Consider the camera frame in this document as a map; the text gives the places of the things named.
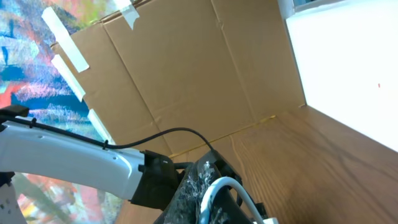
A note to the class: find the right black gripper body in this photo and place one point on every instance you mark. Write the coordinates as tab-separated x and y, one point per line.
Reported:
159	182

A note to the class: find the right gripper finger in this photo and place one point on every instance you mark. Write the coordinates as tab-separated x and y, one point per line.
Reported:
185	205

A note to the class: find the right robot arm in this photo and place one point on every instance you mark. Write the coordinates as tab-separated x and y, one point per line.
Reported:
30	147

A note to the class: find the white tape strip lower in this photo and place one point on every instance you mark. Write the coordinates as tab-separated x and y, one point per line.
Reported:
99	126

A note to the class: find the white tape strip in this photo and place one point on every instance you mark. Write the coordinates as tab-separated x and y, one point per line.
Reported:
67	75
64	40
99	126

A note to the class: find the brown cardboard panel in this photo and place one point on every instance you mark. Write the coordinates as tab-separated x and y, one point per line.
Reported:
197	70

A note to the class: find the white tape strip middle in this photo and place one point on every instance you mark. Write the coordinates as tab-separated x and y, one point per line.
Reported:
67	75

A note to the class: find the colourful painted backdrop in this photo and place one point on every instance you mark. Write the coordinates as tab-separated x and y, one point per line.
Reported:
29	78

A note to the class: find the white tape piece top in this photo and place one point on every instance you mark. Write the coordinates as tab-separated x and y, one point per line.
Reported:
128	11

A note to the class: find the white tape strip upper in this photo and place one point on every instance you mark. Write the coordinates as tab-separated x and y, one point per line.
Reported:
64	40

